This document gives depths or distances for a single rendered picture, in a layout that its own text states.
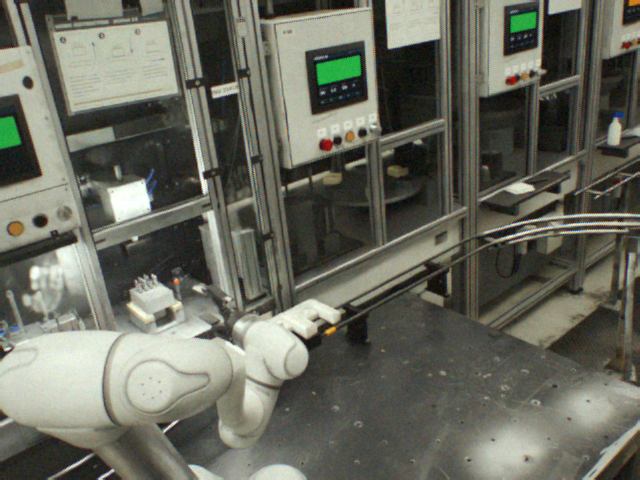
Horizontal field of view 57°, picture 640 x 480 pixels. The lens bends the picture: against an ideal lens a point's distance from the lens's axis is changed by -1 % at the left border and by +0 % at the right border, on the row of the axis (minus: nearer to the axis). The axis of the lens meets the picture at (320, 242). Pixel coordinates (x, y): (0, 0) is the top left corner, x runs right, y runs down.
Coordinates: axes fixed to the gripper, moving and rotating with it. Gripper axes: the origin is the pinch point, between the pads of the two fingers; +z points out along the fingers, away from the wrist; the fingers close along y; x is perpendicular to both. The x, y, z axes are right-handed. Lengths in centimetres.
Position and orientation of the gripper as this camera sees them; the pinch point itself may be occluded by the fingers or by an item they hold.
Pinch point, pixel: (205, 303)
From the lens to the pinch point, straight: 166.6
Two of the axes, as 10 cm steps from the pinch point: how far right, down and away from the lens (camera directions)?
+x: -7.6, 3.3, -5.6
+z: -6.4, -2.4, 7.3
